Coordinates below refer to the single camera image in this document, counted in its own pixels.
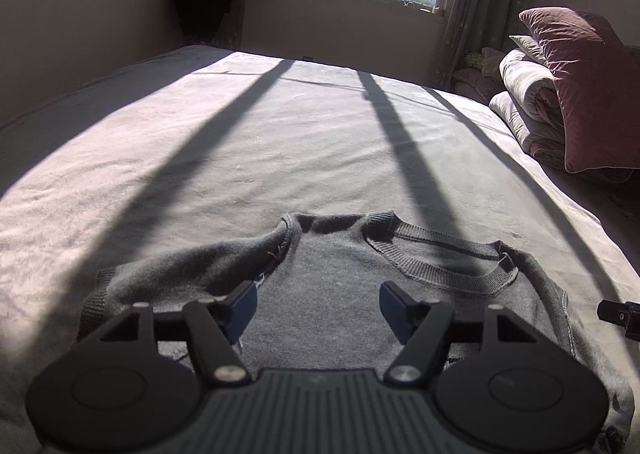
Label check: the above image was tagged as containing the grey bed sheet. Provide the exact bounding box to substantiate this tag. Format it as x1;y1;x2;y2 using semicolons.
1;46;639;453

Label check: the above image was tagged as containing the folded white pink quilt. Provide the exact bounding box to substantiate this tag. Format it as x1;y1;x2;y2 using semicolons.
489;50;565;170

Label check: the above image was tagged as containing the pink bedding pile by curtain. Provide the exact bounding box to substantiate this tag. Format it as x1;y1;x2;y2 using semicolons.
451;47;506;105

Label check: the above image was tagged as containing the grey knit sweater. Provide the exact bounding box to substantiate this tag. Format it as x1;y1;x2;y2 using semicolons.
79;212;634;453

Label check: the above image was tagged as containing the grey pillow behind maroon pillow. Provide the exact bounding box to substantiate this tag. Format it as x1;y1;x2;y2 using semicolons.
509;34;546;65

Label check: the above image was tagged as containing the maroon velvet pillow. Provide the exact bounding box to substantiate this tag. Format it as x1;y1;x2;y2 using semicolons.
518;7;639;173

